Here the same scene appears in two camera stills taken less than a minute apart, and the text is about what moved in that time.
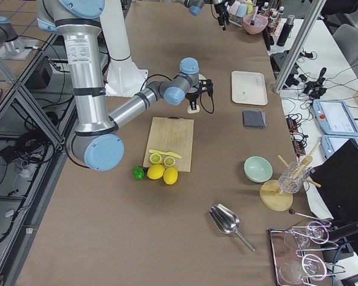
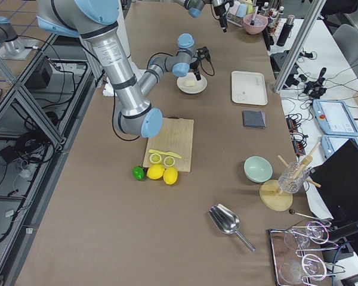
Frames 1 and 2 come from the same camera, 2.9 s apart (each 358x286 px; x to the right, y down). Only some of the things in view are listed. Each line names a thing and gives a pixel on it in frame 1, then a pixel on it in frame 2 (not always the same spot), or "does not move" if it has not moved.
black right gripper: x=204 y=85 to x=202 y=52
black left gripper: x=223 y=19 does not move
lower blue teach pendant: x=330 y=142 does not move
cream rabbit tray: x=249 y=88 does not move
